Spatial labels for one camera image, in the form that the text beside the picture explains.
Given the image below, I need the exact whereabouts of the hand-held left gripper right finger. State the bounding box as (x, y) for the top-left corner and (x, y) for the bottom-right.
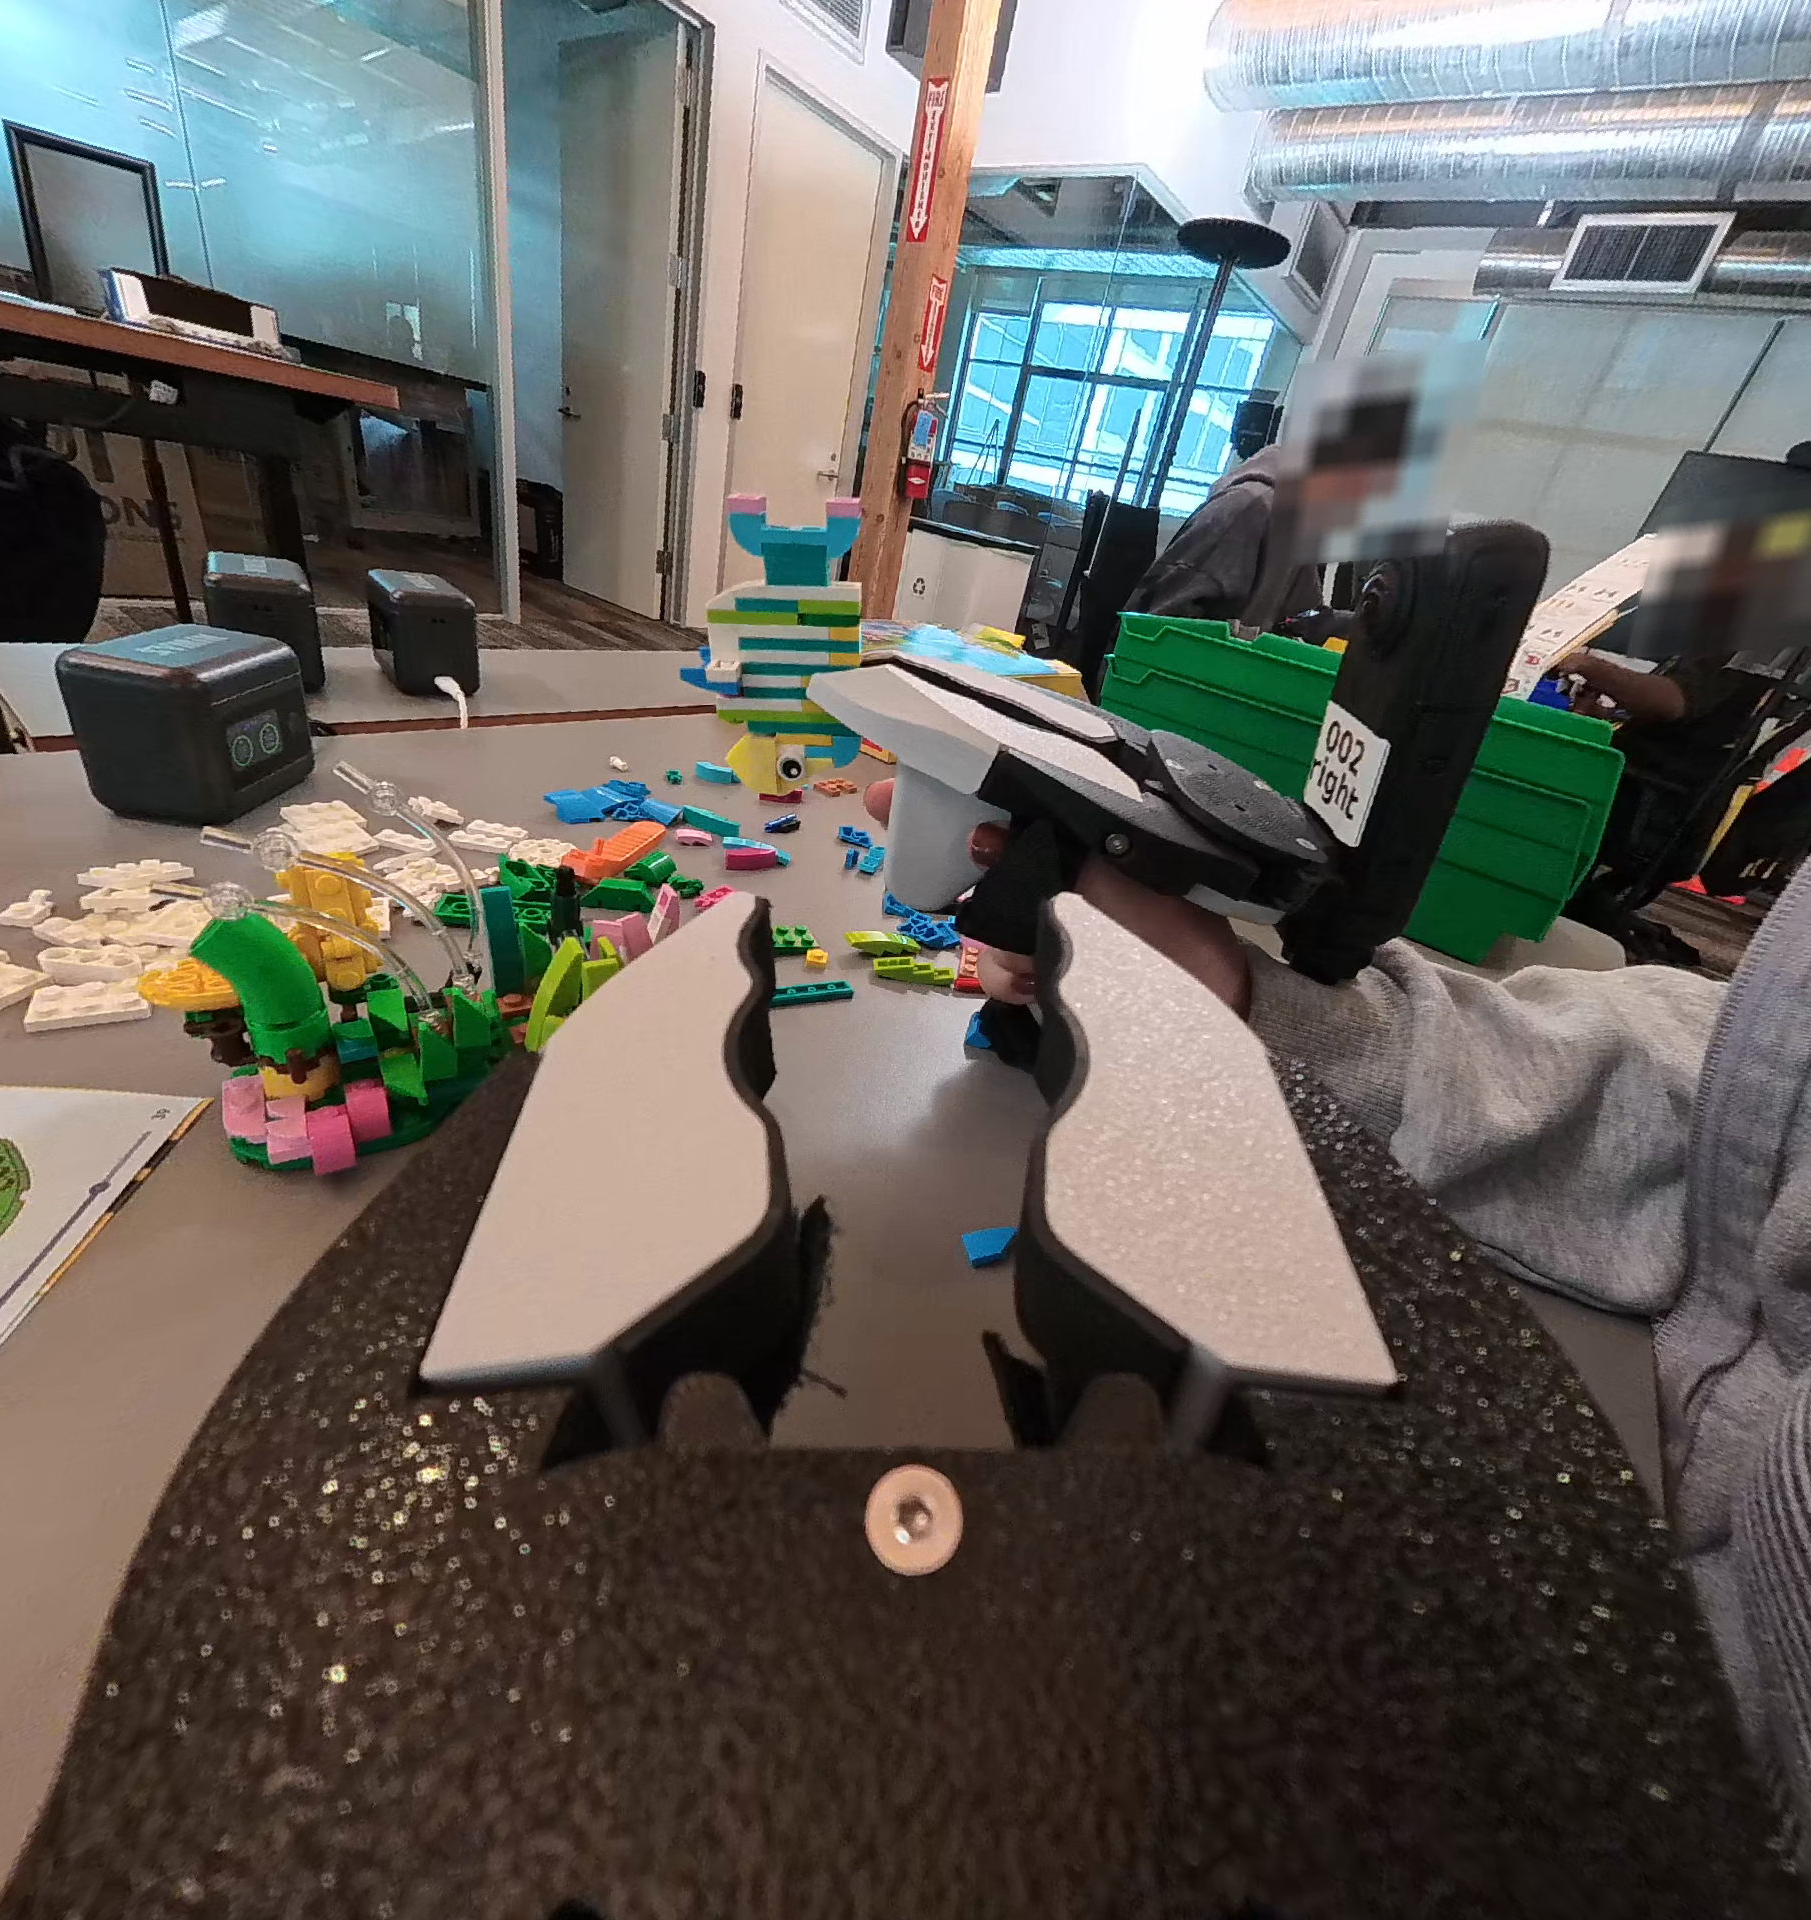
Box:
(1016, 894), (1402, 1428)

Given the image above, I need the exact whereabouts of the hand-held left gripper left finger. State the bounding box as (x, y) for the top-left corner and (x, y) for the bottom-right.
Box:
(413, 894), (795, 1420)

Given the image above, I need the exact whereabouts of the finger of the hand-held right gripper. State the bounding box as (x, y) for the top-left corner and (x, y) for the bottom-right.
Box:
(808, 669), (1115, 804)
(859, 650), (1147, 751)

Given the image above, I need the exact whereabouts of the striped fish brick model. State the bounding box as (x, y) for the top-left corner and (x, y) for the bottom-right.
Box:
(676, 493), (865, 804)

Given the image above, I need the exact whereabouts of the green lego plant model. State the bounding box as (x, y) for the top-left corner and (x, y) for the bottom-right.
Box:
(140, 758), (637, 1178)

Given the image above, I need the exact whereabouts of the instruction booklet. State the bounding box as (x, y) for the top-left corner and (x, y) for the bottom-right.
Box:
(0, 1082), (215, 1412)

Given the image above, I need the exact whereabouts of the person's right forearm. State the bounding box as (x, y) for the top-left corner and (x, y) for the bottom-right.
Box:
(1248, 816), (1811, 1321)

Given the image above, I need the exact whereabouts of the grey desk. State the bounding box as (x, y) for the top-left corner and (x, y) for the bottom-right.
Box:
(0, 608), (1672, 1920)

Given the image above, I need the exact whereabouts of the person's right hand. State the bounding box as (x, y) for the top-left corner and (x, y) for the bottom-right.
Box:
(864, 777), (1297, 1018)

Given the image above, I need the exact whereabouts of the yellow brick set box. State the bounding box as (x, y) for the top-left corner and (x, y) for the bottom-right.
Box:
(859, 616), (1087, 698)

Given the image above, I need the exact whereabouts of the green storage bin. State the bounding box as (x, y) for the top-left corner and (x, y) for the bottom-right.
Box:
(1099, 608), (1627, 962)

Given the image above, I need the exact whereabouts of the pile of blue brick pieces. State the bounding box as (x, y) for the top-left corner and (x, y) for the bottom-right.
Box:
(544, 777), (689, 826)

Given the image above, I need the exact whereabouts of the orange brick separator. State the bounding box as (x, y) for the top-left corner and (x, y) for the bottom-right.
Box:
(560, 820), (668, 887)

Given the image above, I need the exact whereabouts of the pile of green brick pieces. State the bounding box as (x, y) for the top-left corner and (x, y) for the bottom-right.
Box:
(454, 852), (697, 962)

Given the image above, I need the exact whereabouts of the black monitor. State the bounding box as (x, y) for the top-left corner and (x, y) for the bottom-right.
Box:
(1632, 442), (1811, 661)

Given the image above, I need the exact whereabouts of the white door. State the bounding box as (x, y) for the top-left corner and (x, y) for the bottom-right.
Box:
(553, 23), (697, 617)
(723, 52), (908, 600)

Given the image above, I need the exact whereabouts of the white air vent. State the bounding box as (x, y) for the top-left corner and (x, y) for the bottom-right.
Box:
(1550, 211), (1737, 295)

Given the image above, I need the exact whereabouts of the black floor lamp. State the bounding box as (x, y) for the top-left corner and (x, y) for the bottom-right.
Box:
(1174, 214), (1293, 437)

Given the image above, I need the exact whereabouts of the pile of white brick pieces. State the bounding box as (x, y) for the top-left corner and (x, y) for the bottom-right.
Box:
(0, 786), (547, 1037)

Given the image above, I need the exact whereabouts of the black power station with display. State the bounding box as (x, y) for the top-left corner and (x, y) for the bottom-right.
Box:
(54, 625), (317, 825)

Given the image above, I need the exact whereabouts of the person's grey sweater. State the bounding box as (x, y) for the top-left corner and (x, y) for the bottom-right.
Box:
(1655, 810), (1811, 1920)

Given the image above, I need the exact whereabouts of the brown background table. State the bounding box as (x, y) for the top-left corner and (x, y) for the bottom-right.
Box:
(0, 285), (405, 632)

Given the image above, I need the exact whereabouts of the black framed whiteboard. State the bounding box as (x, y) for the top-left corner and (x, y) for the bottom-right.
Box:
(5, 118), (171, 308)

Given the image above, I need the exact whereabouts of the wooden post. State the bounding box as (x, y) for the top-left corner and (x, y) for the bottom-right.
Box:
(845, 0), (1011, 617)

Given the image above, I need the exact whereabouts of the silver air duct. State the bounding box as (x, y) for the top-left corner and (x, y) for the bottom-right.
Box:
(1206, 0), (1811, 110)
(1248, 82), (1811, 208)

